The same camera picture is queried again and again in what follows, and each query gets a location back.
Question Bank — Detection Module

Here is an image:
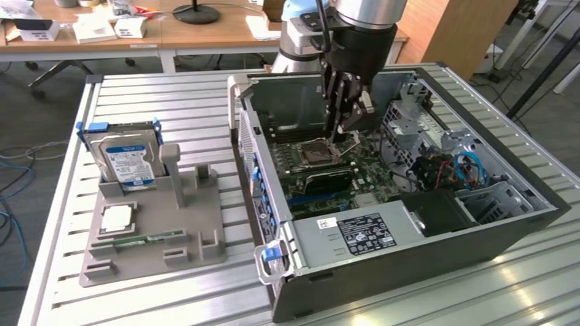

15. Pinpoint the black office chair base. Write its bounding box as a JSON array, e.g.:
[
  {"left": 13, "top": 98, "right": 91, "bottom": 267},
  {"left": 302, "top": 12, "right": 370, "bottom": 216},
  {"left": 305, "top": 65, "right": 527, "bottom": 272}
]
[{"left": 23, "top": 59, "right": 137, "bottom": 99}]

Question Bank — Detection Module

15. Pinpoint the white floor cable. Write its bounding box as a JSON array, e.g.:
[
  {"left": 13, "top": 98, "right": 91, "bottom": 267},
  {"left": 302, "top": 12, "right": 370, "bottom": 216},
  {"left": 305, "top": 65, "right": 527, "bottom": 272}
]
[{"left": 0, "top": 140, "right": 69, "bottom": 162}]

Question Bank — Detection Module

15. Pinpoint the black slanted pole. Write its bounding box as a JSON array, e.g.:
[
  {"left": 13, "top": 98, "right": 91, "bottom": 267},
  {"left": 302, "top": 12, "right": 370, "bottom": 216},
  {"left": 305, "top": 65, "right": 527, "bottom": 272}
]
[{"left": 505, "top": 33, "right": 580, "bottom": 119}]

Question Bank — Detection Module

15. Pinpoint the open white box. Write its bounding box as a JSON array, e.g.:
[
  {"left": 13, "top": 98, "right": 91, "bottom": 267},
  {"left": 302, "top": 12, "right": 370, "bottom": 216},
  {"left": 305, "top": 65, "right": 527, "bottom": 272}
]
[{"left": 71, "top": 13, "right": 117, "bottom": 45}]

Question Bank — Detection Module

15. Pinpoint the hard disk in blue caddy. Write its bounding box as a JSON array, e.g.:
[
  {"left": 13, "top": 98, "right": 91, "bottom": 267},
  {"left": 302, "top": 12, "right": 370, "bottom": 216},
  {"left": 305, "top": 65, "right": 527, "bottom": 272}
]
[{"left": 74, "top": 117, "right": 163, "bottom": 188}]

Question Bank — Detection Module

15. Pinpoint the green RAM stick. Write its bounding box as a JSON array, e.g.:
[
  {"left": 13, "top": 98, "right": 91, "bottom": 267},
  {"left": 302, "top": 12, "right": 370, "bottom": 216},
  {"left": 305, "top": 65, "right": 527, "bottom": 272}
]
[{"left": 91, "top": 230, "right": 187, "bottom": 248}]

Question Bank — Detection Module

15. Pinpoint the brown cardboard box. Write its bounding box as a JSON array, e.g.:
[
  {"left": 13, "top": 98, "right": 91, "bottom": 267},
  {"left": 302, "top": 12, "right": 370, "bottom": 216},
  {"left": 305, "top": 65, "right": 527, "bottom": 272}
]
[{"left": 261, "top": 0, "right": 285, "bottom": 23}]

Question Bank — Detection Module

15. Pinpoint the metal disk bay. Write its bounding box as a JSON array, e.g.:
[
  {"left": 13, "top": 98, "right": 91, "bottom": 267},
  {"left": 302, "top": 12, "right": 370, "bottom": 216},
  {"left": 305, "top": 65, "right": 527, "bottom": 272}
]
[{"left": 454, "top": 181, "right": 535, "bottom": 225}]

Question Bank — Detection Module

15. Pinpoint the green motherboard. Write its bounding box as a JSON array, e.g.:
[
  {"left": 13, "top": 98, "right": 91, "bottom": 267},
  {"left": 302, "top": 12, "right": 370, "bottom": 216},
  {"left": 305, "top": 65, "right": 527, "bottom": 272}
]
[{"left": 263, "top": 117, "right": 402, "bottom": 220}]

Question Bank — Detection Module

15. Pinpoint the white box with black lid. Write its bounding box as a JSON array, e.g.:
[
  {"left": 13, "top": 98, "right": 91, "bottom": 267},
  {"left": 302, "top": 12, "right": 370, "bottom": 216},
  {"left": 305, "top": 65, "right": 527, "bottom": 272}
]
[{"left": 13, "top": 18, "right": 61, "bottom": 42}]

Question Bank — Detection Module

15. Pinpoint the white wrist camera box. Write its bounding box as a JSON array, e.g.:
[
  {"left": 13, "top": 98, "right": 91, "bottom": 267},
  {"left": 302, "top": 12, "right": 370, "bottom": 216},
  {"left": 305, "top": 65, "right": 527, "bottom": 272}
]
[{"left": 287, "top": 11, "right": 334, "bottom": 52}]

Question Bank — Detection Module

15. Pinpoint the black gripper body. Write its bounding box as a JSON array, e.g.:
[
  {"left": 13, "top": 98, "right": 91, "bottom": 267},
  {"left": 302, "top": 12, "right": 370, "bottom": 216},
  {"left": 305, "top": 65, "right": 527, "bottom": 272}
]
[{"left": 321, "top": 24, "right": 399, "bottom": 86}]

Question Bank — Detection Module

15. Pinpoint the black open PC case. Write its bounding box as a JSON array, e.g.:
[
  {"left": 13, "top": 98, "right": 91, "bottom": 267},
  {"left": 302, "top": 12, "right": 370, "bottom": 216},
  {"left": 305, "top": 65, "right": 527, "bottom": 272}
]
[{"left": 225, "top": 66, "right": 573, "bottom": 323}]

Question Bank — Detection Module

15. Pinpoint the grey parts rack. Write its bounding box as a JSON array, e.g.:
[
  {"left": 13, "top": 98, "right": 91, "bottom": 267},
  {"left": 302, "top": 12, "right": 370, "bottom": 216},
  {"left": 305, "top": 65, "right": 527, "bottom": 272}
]
[{"left": 78, "top": 142, "right": 227, "bottom": 288}]

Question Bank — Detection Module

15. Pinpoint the blue floor cable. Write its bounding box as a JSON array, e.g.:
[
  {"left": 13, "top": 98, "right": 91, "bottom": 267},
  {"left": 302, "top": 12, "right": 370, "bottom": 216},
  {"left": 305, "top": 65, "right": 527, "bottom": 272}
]
[{"left": 0, "top": 158, "right": 35, "bottom": 290}]

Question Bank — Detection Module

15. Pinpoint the wooden office desk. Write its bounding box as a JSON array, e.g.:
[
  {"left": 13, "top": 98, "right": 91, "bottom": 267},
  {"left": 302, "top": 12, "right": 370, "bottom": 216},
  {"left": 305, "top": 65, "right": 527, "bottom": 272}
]
[
  {"left": 157, "top": 0, "right": 409, "bottom": 74},
  {"left": 0, "top": 0, "right": 163, "bottom": 74}
]

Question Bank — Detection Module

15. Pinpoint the small white box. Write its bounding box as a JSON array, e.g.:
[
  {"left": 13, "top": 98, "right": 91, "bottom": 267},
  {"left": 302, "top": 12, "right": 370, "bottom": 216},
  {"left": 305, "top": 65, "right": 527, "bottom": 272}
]
[{"left": 111, "top": 16, "right": 147, "bottom": 39}]

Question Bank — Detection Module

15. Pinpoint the metal socket cover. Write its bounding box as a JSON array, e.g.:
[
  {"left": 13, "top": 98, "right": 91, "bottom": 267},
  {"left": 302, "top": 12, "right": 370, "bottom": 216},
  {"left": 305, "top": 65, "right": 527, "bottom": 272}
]
[{"left": 337, "top": 130, "right": 363, "bottom": 154}]

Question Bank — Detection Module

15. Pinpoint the CPU socket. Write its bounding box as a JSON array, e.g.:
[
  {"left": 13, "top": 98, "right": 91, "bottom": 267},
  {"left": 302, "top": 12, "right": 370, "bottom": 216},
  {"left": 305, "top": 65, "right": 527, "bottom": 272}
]
[{"left": 295, "top": 139, "right": 339, "bottom": 167}]

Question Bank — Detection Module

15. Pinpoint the black Nvidia graphics card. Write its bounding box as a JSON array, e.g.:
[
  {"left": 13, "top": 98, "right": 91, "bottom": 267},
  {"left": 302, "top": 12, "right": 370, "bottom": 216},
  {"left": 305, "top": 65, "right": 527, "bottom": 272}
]
[{"left": 301, "top": 168, "right": 357, "bottom": 198}]

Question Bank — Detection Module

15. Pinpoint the black lamp base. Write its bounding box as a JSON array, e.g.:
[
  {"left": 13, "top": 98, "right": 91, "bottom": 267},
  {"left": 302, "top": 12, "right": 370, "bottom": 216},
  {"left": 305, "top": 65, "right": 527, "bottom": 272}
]
[{"left": 170, "top": 0, "right": 222, "bottom": 25}]

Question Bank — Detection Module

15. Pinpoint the silver CPU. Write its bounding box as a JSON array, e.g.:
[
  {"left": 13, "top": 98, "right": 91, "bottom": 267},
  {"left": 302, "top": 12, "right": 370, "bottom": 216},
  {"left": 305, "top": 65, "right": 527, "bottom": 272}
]
[{"left": 98, "top": 205, "right": 135, "bottom": 231}]

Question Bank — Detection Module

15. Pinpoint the metal drive cage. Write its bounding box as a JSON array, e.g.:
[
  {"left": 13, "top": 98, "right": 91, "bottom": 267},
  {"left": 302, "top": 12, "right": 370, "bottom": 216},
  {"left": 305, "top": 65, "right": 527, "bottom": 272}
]
[{"left": 378, "top": 100, "right": 449, "bottom": 160}]

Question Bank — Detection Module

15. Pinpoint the grey power supply unit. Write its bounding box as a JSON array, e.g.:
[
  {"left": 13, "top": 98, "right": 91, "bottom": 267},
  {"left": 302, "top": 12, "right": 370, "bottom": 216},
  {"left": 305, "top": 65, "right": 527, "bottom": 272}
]
[{"left": 291, "top": 200, "right": 425, "bottom": 269}]

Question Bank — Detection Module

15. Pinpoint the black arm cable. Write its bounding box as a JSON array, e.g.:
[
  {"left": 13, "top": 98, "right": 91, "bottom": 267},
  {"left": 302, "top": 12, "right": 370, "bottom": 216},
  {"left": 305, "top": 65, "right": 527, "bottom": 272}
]
[{"left": 313, "top": 0, "right": 331, "bottom": 52}]

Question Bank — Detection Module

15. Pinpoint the white paper stack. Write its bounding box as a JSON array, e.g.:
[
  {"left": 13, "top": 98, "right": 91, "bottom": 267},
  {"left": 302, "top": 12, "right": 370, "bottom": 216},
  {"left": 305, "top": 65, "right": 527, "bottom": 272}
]
[{"left": 243, "top": 15, "right": 283, "bottom": 41}]

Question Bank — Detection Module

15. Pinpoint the wooden cabinet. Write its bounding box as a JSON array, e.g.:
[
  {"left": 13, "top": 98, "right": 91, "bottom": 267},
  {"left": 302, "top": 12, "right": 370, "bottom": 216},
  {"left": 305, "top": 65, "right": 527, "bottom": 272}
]
[{"left": 395, "top": 0, "right": 519, "bottom": 81}]

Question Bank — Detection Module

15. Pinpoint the blue wire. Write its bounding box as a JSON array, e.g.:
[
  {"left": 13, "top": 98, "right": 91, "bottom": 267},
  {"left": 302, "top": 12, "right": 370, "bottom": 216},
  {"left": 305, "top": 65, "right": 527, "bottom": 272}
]
[{"left": 451, "top": 151, "right": 489, "bottom": 189}]

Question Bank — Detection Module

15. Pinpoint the white table frame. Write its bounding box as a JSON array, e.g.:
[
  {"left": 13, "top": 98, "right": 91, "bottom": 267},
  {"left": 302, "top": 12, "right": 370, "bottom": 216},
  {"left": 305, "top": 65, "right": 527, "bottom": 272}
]
[{"left": 483, "top": 0, "right": 580, "bottom": 96}]

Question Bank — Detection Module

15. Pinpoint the orange wire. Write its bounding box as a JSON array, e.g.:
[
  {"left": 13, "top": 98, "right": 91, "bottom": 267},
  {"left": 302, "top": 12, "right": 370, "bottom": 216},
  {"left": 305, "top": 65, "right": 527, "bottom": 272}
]
[{"left": 433, "top": 158, "right": 454, "bottom": 191}]

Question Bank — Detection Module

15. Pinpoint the blue expansion slot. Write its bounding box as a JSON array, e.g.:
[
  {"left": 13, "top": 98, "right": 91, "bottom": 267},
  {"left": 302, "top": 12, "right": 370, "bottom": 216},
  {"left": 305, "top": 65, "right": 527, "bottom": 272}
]
[{"left": 286, "top": 195, "right": 349, "bottom": 206}]

